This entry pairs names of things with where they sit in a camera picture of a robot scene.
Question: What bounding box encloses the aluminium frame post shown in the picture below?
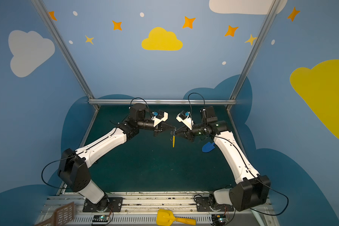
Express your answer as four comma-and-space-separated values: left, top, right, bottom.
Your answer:
227, 0, 281, 113
31, 0, 95, 100

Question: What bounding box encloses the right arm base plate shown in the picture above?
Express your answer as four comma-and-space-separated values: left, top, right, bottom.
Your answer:
193, 195, 234, 212

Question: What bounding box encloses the pale teal tube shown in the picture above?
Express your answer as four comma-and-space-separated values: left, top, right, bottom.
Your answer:
253, 212, 265, 226

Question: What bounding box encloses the yellow plastic scoop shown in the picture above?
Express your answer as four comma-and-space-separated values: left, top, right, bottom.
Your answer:
156, 209, 196, 226

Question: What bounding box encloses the grey slotted cable duct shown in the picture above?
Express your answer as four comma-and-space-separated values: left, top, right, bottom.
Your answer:
66, 214, 212, 226

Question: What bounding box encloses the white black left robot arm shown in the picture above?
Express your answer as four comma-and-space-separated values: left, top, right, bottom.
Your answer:
58, 103, 173, 204

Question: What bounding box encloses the aluminium right frame post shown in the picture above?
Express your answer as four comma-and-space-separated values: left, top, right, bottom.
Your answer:
227, 0, 281, 113

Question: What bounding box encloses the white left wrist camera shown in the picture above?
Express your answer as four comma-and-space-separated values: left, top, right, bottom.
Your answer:
151, 110, 168, 127

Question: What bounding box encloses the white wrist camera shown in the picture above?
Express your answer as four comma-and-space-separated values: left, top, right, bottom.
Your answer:
176, 111, 194, 130
151, 110, 168, 127

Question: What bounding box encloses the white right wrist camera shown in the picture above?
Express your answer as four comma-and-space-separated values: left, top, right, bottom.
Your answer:
176, 111, 194, 130

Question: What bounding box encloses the right green circuit board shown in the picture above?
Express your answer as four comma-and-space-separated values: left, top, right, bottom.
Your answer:
211, 215, 228, 226

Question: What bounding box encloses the aluminium back frame rail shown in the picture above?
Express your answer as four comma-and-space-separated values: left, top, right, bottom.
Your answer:
88, 98, 236, 105

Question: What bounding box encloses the aluminium left frame post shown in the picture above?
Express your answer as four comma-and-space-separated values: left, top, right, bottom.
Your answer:
31, 0, 95, 100

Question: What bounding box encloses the left green circuit board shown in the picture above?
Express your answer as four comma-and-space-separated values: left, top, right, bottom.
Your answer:
91, 215, 110, 226

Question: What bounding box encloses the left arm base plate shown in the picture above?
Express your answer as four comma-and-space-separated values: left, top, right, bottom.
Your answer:
82, 197, 123, 213

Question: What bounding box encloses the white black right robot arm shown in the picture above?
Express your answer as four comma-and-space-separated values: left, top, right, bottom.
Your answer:
176, 106, 271, 211

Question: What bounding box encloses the green circuit board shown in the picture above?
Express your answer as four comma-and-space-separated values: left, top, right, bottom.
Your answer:
211, 215, 228, 226
91, 215, 110, 226

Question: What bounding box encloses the brown slotted spatula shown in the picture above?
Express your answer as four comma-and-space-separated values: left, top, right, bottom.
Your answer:
35, 202, 74, 226

